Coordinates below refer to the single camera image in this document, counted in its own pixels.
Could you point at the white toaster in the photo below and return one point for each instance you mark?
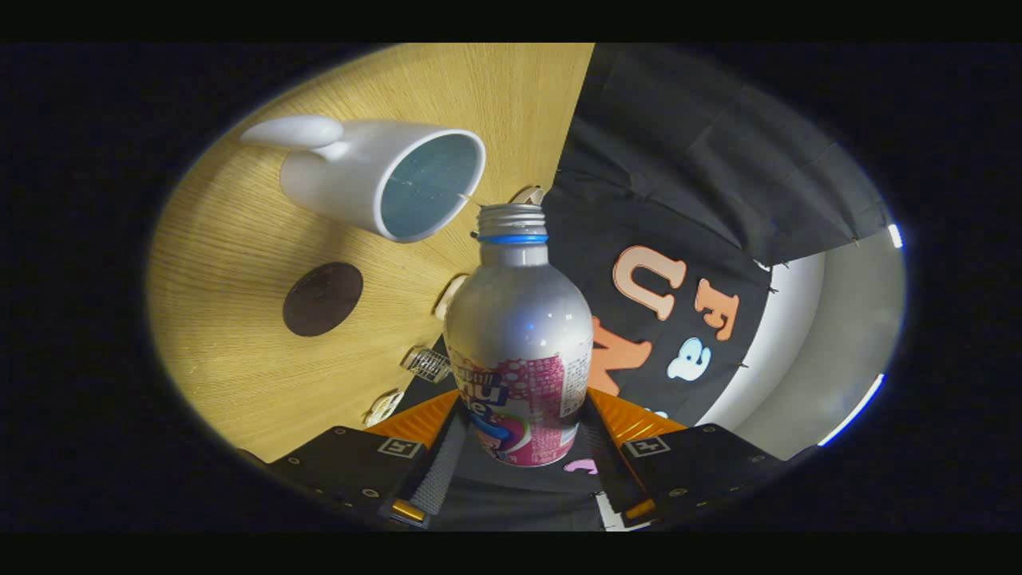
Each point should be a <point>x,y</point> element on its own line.
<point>449,297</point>

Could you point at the wooden table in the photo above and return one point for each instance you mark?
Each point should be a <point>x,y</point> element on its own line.
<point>239,359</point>

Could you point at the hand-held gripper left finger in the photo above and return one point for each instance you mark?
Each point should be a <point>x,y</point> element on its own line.
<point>351,467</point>

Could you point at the small white plate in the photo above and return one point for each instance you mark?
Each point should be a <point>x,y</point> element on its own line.
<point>527,195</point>

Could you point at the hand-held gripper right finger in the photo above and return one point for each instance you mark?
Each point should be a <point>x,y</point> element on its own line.
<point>703,463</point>

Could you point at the white cup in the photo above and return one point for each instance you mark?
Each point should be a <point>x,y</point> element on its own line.
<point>343,172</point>

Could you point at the white divided dish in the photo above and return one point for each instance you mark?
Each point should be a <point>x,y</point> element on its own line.
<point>383,409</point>

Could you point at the black backdrop cloth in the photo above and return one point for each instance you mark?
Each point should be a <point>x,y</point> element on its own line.
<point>679,160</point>

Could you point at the silver juice bottle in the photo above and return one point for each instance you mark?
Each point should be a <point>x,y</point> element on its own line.
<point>519,319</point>

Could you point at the dark round coaster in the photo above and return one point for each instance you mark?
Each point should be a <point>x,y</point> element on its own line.
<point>322,299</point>

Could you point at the ceiling light strip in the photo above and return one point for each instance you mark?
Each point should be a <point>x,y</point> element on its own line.
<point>895,235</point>

